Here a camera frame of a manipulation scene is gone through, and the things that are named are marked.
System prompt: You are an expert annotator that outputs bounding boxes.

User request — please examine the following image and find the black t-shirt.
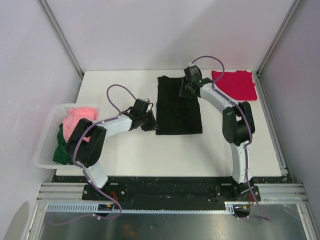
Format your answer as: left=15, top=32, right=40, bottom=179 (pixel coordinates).
left=156, top=75, right=203, bottom=136

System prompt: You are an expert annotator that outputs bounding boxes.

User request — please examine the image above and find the red t-shirt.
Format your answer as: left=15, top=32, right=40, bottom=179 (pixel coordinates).
left=215, top=70, right=258, bottom=101

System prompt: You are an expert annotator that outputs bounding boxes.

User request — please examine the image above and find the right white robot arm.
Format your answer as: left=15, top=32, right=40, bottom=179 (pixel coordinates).
left=179, top=65, right=256, bottom=201

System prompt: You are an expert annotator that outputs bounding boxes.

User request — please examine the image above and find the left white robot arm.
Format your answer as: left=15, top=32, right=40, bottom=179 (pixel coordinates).
left=66, top=98, right=159, bottom=200

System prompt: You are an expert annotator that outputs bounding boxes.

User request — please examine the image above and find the pink t-shirt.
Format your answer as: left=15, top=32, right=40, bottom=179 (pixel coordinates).
left=62, top=106, right=99, bottom=143

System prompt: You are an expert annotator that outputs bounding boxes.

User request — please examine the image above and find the green t-shirt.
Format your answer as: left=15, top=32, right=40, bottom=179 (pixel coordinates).
left=53, top=123, right=73, bottom=165

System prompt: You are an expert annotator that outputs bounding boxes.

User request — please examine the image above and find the white plastic basket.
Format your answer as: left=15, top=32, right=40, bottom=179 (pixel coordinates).
left=33, top=103, right=100, bottom=170

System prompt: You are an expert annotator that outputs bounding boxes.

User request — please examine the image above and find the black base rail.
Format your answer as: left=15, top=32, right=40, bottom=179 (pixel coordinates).
left=51, top=174, right=262, bottom=211

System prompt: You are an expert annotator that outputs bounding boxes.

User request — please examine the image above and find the white slotted cable duct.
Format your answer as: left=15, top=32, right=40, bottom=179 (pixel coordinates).
left=46, top=201, right=251, bottom=214

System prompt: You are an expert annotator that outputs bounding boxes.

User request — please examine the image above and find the right aluminium frame post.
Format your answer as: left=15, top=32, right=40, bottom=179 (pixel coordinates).
left=256, top=0, right=308, bottom=76

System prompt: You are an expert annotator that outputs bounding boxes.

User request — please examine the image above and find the aluminium frame post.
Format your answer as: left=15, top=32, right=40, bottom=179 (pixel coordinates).
left=37, top=0, right=84, bottom=77
left=256, top=0, right=308, bottom=76

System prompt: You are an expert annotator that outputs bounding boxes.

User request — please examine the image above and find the left aluminium frame post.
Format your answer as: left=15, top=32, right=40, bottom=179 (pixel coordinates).
left=37, top=0, right=84, bottom=77

